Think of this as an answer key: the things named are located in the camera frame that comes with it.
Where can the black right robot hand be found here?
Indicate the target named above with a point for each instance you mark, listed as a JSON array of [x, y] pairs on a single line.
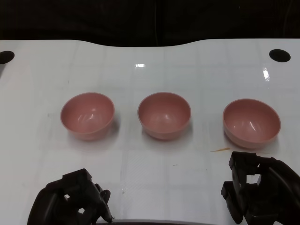
[[276, 194]]

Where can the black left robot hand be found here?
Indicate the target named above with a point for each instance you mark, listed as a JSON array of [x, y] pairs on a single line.
[[70, 201]]

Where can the pink plastic bowl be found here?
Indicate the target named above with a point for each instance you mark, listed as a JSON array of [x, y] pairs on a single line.
[[250, 124], [164, 117], [86, 117]]

